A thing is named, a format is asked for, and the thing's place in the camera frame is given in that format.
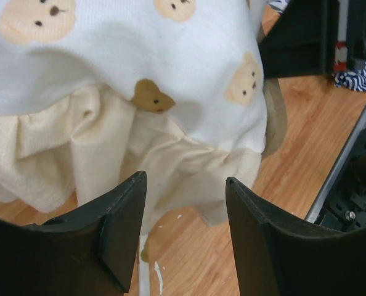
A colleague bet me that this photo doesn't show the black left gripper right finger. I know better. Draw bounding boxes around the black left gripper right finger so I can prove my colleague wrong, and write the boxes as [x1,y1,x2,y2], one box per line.
[226,178,366,296]

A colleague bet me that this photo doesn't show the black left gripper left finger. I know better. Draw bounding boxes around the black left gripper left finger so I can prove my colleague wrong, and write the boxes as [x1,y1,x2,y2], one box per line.
[0,171,147,295]

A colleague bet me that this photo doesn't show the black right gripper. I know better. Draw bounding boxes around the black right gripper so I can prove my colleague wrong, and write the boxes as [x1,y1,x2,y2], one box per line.
[259,0,366,79]

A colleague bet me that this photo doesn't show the wooden pet bed frame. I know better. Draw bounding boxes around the wooden pet bed frame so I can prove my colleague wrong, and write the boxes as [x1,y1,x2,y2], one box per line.
[262,78,288,159]

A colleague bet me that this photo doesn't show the large bear print cushion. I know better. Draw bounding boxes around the large bear print cushion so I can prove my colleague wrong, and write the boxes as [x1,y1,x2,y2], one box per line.
[0,1,267,232]

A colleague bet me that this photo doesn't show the blue striped cloth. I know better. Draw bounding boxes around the blue striped cloth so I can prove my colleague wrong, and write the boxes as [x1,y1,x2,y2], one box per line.
[280,1,366,92]

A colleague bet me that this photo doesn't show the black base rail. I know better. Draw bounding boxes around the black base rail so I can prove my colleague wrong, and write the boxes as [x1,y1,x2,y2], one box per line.
[314,128,366,232]

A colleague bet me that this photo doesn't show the aluminium side rail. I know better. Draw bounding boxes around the aluminium side rail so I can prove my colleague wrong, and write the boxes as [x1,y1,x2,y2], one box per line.
[305,105,366,223]

